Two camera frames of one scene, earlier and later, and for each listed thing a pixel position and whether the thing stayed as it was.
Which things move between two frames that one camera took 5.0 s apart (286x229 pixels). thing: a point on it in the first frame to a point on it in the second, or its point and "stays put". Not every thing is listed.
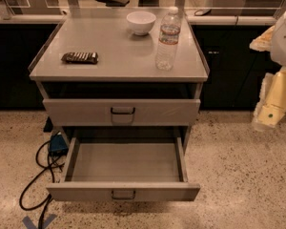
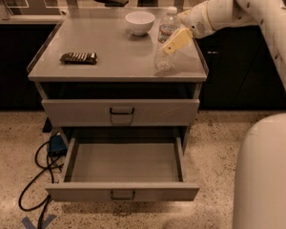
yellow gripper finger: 277,96 to 197,25
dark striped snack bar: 80,57 stays put
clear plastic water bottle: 168,39 stays put
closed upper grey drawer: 118,113 stays put
